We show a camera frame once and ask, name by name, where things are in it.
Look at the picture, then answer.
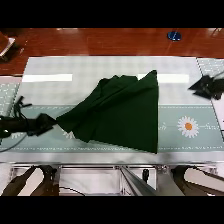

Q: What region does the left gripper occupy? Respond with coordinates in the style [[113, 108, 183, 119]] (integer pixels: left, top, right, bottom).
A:
[[32, 112, 58, 137]]

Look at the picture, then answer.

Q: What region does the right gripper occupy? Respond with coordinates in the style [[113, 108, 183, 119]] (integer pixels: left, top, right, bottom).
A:
[[187, 74, 219, 101]]

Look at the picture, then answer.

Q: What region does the dark green garment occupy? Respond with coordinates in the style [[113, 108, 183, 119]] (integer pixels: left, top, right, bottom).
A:
[[55, 69, 160, 155]]

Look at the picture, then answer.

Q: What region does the blue round object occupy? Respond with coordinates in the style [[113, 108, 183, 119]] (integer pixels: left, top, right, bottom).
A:
[[167, 30, 183, 42]]

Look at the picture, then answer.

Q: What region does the black cable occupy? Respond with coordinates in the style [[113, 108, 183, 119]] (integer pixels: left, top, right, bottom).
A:
[[58, 185, 86, 197]]

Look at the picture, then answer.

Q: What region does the silver frame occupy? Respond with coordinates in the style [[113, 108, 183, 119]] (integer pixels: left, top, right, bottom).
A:
[[0, 152, 224, 197]]

